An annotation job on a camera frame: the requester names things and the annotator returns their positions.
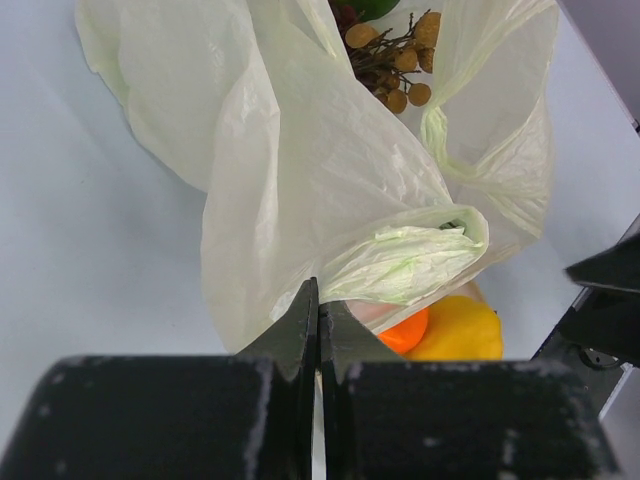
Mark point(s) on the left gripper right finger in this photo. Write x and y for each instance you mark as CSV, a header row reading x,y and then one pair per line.
x,y
389,418

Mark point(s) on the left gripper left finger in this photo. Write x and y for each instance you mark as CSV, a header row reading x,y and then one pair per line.
x,y
242,416

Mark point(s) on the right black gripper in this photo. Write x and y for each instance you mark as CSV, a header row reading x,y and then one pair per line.
x,y
598,336

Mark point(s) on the orange fake fruit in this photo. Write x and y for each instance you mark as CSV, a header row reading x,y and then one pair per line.
x,y
407,334

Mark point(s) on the cream plate with branch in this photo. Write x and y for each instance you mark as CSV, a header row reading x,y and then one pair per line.
x,y
475,292

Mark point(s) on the yellow fake bell pepper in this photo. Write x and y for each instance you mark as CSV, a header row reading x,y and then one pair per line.
x,y
460,329

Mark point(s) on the yellow-green plastic bag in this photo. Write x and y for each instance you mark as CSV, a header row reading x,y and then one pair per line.
x,y
308,175

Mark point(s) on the brown fake grape bunch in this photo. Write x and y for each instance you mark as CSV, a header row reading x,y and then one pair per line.
x,y
385,65

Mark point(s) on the green fake fruit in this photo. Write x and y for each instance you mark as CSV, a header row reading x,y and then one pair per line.
x,y
371,9

